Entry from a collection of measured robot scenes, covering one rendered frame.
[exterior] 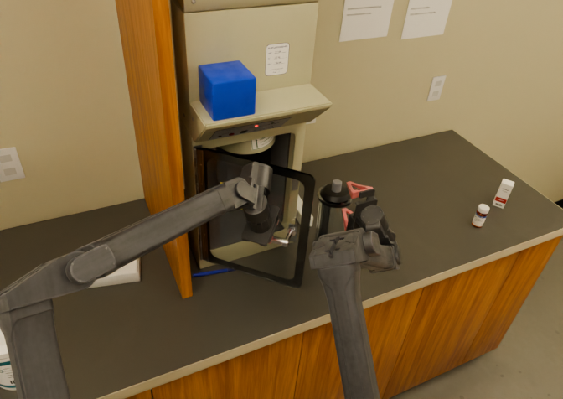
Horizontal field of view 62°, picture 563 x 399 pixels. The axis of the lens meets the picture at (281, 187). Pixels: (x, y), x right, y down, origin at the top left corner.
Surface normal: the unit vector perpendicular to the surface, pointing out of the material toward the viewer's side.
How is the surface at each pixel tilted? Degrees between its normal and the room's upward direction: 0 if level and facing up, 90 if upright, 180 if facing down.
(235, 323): 0
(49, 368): 52
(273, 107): 0
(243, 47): 90
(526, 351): 0
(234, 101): 90
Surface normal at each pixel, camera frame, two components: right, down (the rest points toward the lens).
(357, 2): 0.43, 0.57
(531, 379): 0.06, -0.79
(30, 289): 0.73, -0.26
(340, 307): -0.37, -0.10
